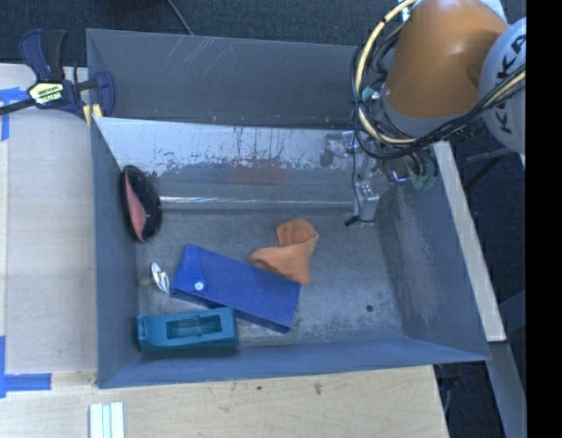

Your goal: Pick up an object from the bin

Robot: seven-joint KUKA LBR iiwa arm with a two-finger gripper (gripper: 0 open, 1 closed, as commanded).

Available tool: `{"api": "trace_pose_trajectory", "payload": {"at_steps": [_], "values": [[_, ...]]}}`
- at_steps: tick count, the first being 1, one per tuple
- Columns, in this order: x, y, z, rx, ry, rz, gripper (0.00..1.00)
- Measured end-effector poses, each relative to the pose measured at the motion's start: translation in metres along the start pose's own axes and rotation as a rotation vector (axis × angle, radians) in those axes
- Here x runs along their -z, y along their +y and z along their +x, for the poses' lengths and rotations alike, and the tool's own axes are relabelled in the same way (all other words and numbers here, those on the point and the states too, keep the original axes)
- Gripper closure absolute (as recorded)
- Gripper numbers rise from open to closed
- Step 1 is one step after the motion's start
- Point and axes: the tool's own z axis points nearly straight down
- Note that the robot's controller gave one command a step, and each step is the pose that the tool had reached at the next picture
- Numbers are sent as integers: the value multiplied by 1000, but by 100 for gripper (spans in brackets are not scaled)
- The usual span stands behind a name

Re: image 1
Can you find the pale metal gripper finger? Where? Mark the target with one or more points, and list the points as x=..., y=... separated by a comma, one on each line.
x=371, y=209
x=364, y=190

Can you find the grey metal bin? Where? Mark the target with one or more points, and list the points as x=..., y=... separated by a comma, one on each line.
x=345, y=290

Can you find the orange cloth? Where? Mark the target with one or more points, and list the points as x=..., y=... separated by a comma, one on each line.
x=292, y=256

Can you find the blue flat box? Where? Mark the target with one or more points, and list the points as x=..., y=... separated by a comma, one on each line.
x=244, y=290

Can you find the teal plastic case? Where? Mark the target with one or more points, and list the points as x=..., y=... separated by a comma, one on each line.
x=190, y=331

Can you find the small white clip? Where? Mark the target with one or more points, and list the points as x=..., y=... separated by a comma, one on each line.
x=161, y=278

